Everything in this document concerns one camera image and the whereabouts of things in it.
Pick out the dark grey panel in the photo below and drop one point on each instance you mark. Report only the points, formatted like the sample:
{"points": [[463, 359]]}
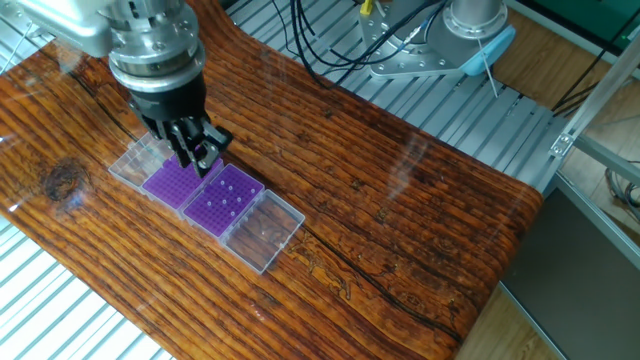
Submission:
{"points": [[575, 300]]}

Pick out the aluminium frame beam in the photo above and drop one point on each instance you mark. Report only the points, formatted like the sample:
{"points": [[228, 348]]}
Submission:
{"points": [[610, 159]]}

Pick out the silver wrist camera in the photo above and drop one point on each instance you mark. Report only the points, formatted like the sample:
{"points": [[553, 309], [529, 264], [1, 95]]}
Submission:
{"points": [[75, 25]]}

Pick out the white zip tie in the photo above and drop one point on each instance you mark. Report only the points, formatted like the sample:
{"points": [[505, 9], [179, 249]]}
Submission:
{"points": [[487, 65]]}

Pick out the purple pipette tip box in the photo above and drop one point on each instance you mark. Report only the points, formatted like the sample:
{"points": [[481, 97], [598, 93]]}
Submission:
{"points": [[170, 185], [200, 220]]}

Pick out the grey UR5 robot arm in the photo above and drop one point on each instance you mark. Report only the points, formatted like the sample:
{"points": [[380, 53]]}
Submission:
{"points": [[450, 45]]}

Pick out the perforated aluminium plate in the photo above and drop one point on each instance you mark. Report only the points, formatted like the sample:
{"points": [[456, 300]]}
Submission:
{"points": [[9, 15]]}

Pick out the aluminium frame post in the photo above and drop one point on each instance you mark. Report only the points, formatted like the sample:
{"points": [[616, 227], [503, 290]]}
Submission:
{"points": [[600, 100]]}

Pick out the aluminium frame rail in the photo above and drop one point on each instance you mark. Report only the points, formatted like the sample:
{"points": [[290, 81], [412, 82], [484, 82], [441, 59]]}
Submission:
{"points": [[600, 217]]}

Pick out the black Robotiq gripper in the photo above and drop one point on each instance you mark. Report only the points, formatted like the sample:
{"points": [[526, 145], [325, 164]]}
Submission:
{"points": [[170, 105]]}

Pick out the yellow connector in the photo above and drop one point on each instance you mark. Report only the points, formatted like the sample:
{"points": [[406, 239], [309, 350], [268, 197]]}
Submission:
{"points": [[366, 7]]}

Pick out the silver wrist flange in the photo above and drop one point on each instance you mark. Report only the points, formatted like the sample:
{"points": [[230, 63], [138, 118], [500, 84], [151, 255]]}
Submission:
{"points": [[155, 55]]}

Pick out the wood grain table mat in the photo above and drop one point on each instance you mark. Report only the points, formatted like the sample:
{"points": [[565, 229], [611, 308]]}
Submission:
{"points": [[350, 200]]}

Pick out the silver corner bracket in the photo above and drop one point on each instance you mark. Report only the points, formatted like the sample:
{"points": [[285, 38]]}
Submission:
{"points": [[562, 145]]}

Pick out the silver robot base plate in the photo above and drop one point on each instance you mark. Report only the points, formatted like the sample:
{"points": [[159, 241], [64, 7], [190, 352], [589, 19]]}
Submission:
{"points": [[400, 55]]}

